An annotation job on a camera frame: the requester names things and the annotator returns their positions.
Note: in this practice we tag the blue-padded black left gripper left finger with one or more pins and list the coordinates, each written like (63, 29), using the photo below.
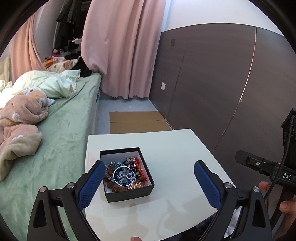
(45, 221)

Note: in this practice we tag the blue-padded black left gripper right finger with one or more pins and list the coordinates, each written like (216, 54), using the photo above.
(253, 221)

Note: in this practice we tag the large silver hoop bangle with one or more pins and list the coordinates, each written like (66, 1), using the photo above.
(123, 176)

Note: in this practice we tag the person's right hand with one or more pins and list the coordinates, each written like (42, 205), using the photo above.
(286, 207)

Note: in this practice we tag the pink fleece blanket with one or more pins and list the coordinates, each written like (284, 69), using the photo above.
(19, 134)

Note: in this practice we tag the green bed mattress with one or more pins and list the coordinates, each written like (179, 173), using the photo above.
(59, 160)

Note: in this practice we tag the brown cardboard sheet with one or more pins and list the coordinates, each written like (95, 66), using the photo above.
(137, 122)

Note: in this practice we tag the pale green pillow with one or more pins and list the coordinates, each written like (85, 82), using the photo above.
(54, 85)

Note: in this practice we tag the black garment on bed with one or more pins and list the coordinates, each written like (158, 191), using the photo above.
(84, 70)

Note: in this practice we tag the pink curtain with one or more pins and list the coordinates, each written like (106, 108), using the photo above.
(120, 40)

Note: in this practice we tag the white wall socket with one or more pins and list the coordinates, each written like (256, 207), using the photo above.
(163, 86)

